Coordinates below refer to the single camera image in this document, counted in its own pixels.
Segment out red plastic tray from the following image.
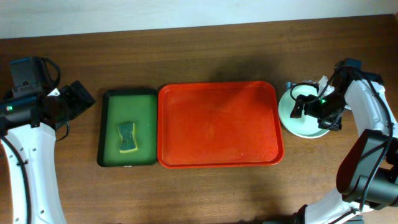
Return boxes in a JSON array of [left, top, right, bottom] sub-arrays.
[[157, 81, 284, 169]]

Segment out pale green plate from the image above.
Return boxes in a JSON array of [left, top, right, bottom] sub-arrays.
[[278, 89, 320, 131]]

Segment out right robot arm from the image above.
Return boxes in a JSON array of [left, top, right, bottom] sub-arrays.
[[289, 68, 397, 223]]

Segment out white plate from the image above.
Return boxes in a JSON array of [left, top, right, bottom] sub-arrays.
[[289, 129, 329, 139]]

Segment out yellow green scrub sponge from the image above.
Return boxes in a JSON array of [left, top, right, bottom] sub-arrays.
[[117, 122, 138, 153]]

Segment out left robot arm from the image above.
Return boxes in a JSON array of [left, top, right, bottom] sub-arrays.
[[1, 81, 95, 223]]

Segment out dark green soapy tray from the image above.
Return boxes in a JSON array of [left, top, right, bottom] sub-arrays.
[[97, 88, 157, 167]]

